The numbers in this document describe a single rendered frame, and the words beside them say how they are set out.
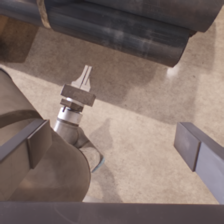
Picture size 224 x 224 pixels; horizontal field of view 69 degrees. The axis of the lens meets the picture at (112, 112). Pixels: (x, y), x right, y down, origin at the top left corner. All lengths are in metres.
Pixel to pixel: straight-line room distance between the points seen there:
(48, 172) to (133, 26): 0.56
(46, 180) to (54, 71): 0.99
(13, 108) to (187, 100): 0.94
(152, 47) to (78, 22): 0.30
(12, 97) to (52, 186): 0.11
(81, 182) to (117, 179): 0.78
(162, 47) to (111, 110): 0.49
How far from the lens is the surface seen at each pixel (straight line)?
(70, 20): 0.73
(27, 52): 1.28
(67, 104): 0.59
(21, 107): 0.21
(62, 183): 0.21
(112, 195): 1.04
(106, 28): 0.67
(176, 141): 0.17
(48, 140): 0.16
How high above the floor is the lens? 0.97
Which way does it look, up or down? 81 degrees down
